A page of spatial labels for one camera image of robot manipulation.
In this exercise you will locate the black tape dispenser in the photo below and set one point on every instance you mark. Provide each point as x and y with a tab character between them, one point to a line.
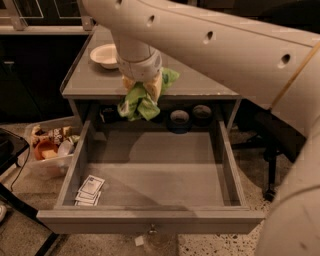
109	113

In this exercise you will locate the white paper bowl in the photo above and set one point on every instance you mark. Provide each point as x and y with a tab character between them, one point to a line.
105	55

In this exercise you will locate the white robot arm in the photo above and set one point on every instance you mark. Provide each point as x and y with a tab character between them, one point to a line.
277	68

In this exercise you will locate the white shoe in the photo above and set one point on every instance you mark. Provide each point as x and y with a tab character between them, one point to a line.
3	211

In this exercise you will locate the grey cabinet with counter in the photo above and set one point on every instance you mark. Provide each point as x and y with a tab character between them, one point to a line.
90	81

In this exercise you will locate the white sachet packets stack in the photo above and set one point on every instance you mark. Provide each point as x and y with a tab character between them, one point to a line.
89	192

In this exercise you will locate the black tape roll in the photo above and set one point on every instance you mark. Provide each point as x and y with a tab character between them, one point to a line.
202	115

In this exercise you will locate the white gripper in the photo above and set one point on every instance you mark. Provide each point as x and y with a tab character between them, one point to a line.
140	69

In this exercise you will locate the open grey top drawer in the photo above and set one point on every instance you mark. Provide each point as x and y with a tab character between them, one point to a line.
155	181

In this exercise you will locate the clear plastic snack bin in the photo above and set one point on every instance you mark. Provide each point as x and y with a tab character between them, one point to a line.
64	132

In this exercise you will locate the green rice chip bag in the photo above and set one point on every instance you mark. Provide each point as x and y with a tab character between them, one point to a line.
137	104

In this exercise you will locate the black office chair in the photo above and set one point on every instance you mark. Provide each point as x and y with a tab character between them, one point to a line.
272	134

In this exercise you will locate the orange bowl in bin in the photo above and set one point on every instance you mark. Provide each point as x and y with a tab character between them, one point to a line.
45	150

